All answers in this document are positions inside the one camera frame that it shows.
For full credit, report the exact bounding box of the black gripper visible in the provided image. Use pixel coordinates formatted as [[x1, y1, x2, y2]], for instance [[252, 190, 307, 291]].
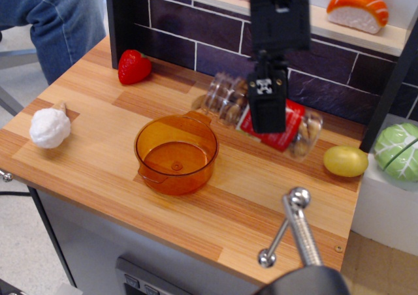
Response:
[[247, 0, 311, 134]]

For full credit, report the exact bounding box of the clear almond jar red label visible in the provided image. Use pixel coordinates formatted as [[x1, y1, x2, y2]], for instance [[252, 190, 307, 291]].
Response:
[[191, 72, 323, 161]]

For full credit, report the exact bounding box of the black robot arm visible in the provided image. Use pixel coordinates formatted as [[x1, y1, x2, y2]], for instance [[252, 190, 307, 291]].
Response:
[[247, 0, 311, 134]]

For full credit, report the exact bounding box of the orange transparent plastic pot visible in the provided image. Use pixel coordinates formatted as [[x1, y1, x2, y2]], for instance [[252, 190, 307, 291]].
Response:
[[134, 111, 219, 196]]

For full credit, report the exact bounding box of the yellow toy lemon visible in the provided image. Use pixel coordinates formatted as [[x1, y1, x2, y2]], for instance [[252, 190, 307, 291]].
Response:
[[323, 146, 368, 178]]

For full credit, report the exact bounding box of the toy salmon sushi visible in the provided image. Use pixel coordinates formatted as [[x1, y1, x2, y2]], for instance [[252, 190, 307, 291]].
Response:
[[327, 0, 389, 34]]

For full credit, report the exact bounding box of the wooden shelf board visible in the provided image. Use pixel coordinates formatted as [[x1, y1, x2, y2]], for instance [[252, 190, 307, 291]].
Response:
[[191, 0, 407, 56]]

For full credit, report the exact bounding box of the red toy strawberry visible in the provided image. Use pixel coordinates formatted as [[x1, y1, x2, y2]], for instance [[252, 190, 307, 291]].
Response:
[[118, 50, 152, 85]]

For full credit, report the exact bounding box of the green toy cabbage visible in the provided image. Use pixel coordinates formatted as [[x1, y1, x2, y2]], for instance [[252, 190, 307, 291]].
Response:
[[374, 123, 417, 182]]

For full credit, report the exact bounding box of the person leg in jeans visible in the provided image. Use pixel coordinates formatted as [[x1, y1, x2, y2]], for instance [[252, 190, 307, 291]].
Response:
[[1, 0, 106, 84]]

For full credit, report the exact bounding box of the grey control panel with buttons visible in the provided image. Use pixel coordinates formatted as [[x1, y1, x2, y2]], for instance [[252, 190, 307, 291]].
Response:
[[115, 257, 189, 295]]

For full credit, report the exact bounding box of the small metal knob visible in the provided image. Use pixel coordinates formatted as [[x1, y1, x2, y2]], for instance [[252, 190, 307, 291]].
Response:
[[0, 170, 14, 183]]

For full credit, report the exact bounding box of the black shelf post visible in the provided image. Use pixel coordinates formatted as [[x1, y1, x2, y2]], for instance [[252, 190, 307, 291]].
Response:
[[359, 14, 417, 153]]

